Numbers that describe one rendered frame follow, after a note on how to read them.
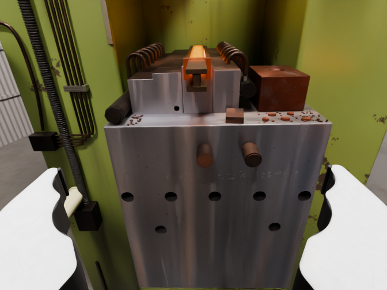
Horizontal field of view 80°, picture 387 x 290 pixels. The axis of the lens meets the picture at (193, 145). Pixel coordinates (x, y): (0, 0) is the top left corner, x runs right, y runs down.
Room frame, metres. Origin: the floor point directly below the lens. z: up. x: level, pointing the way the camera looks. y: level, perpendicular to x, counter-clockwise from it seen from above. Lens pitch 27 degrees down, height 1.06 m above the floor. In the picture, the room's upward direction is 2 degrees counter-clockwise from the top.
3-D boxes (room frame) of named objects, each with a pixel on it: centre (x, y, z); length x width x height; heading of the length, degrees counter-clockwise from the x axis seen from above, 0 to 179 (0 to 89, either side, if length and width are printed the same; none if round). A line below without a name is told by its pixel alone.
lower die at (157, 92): (0.63, 0.01, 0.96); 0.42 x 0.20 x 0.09; 178
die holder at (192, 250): (0.63, -0.05, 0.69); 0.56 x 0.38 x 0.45; 178
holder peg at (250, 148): (0.33, -0.09, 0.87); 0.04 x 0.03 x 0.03; 178
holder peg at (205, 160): (0.34, -0.02, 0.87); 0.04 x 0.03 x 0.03; 178
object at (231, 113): (0.38, -0.07, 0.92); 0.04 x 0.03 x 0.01; 170
